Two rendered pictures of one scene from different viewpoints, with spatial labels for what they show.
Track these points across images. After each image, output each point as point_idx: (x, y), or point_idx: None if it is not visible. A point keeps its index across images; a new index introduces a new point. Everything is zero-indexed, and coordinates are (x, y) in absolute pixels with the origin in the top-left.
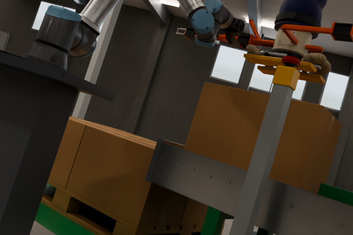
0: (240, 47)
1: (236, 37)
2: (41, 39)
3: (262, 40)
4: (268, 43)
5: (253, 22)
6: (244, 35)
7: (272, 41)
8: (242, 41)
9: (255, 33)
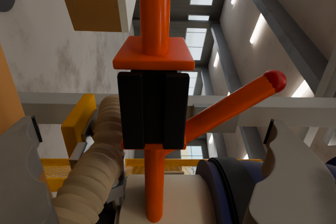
0: (127, 37)
1: (158, 43)
2: None
3: (159, 184)
4: (146, 202)
5: (259, 102)
6: (166, 119)
7: (156, 217)
8: (124, 119)
9: (197, 131)
